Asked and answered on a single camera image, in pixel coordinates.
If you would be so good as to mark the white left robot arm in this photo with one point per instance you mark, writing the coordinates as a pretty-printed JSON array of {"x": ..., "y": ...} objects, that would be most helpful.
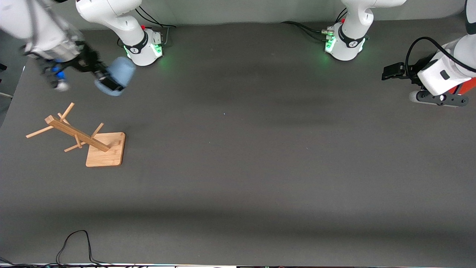
[{"x": 351, "y": 33}]

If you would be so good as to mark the orange cylindrical can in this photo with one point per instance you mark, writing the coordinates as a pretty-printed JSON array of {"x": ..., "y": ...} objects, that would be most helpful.
[{"x": 465, "y": 88}]

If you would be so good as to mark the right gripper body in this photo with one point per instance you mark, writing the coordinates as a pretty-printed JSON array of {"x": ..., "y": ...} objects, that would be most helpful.
[{"x": 87, "y": 58}]

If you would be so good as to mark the light blue cup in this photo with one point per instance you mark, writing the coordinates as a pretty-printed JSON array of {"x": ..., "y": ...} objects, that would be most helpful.
[{"x": 122, "y": 72}]

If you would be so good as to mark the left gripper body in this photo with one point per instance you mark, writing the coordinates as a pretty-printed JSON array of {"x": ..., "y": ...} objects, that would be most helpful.
[{"x": 410, "y": 72}]

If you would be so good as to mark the wooden mug tree rack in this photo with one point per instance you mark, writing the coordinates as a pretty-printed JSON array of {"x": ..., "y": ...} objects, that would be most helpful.
[{"x": 106, "y": 150}]

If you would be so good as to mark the dark grey table mat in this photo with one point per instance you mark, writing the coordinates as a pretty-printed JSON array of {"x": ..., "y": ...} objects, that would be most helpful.
[{"x": 238, "y": 167}]

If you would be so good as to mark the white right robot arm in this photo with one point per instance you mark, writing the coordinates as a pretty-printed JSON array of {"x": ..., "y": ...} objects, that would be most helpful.
[{"x": 130, "y": 26}]

